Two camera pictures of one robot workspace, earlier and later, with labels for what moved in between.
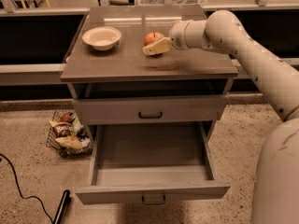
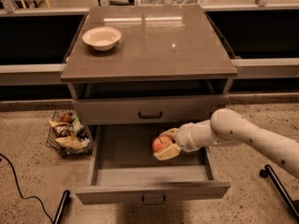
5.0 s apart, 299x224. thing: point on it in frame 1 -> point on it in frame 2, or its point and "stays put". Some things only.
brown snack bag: [62, 130] stays put
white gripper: [177, 36] -> [185, 136]
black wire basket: [67, 134] stays put
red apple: [152, 36] -> [160, 142]
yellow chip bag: [69, 142] stays put
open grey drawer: [150, 161] stays put
